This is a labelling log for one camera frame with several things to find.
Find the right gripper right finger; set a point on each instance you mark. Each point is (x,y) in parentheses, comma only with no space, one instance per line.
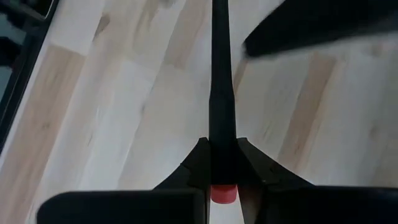
(258,174)

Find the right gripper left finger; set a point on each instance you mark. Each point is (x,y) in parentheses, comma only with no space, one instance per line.
(192,174)

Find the black red-capped screwdriver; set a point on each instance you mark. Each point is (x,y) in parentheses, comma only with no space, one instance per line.
(222,109)

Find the black aluminium table frame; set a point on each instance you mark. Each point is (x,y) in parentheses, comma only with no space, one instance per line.
(28,46)

